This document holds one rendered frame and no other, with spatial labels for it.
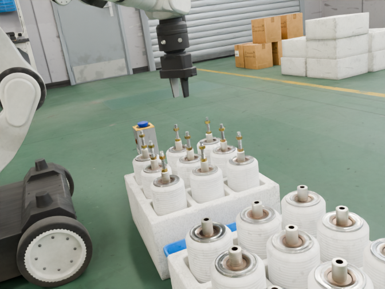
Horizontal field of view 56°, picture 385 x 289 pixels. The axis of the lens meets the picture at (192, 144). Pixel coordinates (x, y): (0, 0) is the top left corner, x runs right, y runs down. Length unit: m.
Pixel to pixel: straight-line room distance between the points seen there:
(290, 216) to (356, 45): 3.00
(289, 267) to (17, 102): 0.86
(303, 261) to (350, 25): 3.10
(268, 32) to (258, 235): 4.17
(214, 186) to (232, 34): 5.90
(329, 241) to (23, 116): 0.89
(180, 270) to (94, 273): 0.43
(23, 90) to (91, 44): 4.94
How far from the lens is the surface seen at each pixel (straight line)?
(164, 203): 1.00
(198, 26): 6.55
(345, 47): 3.64
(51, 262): 1.15
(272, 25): 4.86
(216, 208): 1.02
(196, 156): 1.16
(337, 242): 0.75
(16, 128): 1.20
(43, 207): 1.15
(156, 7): 0.99
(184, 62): 1.05
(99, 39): 6.10
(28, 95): 1.17
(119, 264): 1.18
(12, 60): 1.21
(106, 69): 6.12
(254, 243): 0.79
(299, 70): 3.95
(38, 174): 1.45
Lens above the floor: 0.65
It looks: 18 degrees down
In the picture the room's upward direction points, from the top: 8 degrees counter-clockwise
